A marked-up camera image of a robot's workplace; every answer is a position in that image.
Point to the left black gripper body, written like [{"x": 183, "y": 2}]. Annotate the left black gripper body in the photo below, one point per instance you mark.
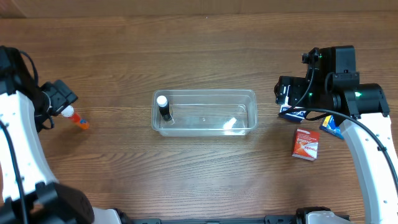
[{"x": 55, "y": 104}]

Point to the white and blue box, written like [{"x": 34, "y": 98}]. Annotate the white and blue box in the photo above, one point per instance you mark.
[{"x": 295, "y": 116}]

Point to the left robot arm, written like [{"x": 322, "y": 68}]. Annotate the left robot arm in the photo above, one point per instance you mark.
[{"x": 31, "y": 192}]

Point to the orange bottle white cap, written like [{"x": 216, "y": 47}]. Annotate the orange bottle white cap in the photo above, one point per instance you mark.
[{"x": 70, "y": 113}]

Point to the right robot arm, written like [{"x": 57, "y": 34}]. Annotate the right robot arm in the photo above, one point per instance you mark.
[{"x": 332, "y": 87}]

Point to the clear plastic container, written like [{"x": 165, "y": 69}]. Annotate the clear plastic container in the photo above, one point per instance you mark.
[{"x": 206, "y": 113}]

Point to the black bottle white cap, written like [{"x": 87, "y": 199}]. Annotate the black bottle white cap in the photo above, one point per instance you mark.
[{"x": 164, "y": 107}]

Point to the red and white box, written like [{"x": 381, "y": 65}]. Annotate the red and white box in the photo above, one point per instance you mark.
[{"x": 306, "y": 144}]

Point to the blue and yellow box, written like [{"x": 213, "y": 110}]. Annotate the blue and yellow box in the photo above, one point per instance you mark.
[{"x": 328, "y": 125}]

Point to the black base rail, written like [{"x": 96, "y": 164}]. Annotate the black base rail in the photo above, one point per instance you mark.
[{"x": 268, "y": 219}]

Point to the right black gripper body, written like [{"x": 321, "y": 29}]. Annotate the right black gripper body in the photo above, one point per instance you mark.
[{"x": 296, "y": 88}]

